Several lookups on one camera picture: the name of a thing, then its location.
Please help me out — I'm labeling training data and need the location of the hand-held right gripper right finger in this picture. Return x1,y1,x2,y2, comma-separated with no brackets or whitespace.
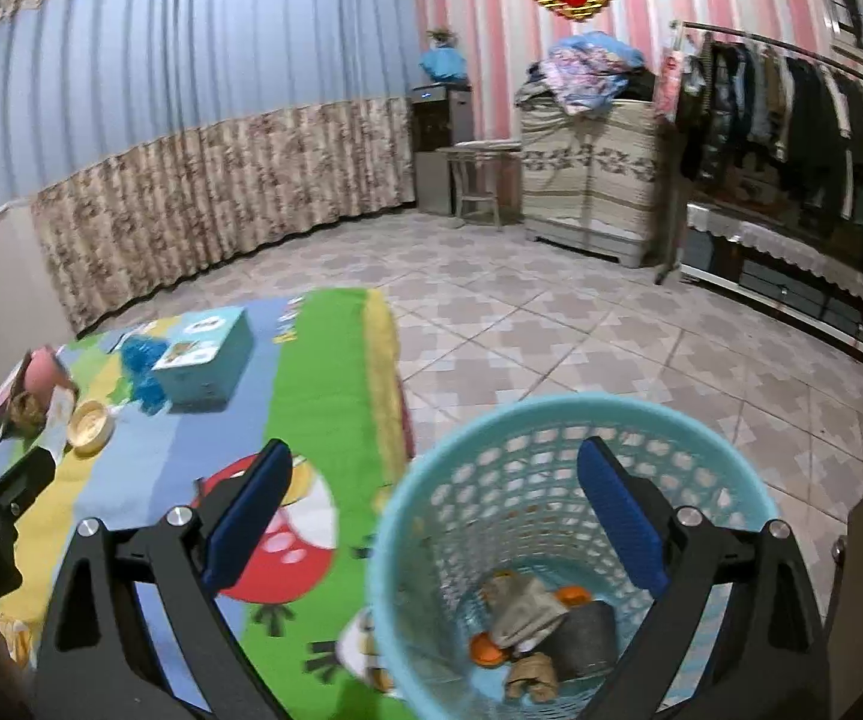
577,436,830,720

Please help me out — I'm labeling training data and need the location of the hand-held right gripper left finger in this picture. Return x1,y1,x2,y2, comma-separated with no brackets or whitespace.
30,439,293,720

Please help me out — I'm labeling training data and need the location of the brown wrapper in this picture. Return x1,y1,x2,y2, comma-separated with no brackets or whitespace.
7,388,53,436

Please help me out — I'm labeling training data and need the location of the white paper piece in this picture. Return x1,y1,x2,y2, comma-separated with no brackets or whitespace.
43,388,79,455

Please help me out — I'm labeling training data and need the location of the cream round bowl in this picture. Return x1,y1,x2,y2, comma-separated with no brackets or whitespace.
67,400,116,457

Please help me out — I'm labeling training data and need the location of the black plastic cup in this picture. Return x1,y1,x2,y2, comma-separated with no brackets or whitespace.
552,600,620,680

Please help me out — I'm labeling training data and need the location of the beige cloth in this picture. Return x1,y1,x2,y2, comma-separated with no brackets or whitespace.
487,574,571,650

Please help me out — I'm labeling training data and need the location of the blue plastic bag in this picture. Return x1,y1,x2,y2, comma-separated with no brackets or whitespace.
120,336,170,413

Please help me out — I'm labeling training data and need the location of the turquoise plastic basket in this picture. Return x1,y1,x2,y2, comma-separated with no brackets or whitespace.
366,395,781,720

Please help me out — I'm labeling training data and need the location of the brown paper ball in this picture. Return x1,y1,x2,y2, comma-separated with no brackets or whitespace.
505,652,560,702

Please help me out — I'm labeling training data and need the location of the cartoon bird printed blanket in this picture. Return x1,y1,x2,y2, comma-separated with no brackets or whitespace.
0,289,413,720

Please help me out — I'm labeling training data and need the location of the pink mug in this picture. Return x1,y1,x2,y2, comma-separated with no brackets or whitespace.
19,347,76,400

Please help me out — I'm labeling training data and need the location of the light blue tissue box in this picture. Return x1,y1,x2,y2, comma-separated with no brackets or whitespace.
150,307,254,412

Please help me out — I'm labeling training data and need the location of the metal clothes rack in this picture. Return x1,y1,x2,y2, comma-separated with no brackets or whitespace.
652,19,863,391

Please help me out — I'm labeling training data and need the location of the low shelf with lace cloth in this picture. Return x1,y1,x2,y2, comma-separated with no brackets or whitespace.
679,199,863,376

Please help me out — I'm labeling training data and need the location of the cabinet under patterned cloth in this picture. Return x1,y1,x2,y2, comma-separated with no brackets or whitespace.
517,94,661,269

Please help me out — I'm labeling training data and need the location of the small metal side table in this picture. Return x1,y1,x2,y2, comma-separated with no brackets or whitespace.
439,141,523,230

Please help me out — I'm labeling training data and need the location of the grey water dispenser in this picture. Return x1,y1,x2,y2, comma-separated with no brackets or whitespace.
411,82,475,216

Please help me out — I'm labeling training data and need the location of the blue and floral curtain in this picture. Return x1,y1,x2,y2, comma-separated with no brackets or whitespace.
0,0,418,335

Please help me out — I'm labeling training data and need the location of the row of hanging clothes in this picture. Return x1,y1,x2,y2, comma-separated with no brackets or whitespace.
675,37,863,271

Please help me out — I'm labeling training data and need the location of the pink hanging bag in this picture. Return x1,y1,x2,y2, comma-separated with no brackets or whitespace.
652,45,684,125

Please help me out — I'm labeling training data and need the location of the pile of clothes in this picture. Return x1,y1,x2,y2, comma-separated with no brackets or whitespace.
516,31,658,115

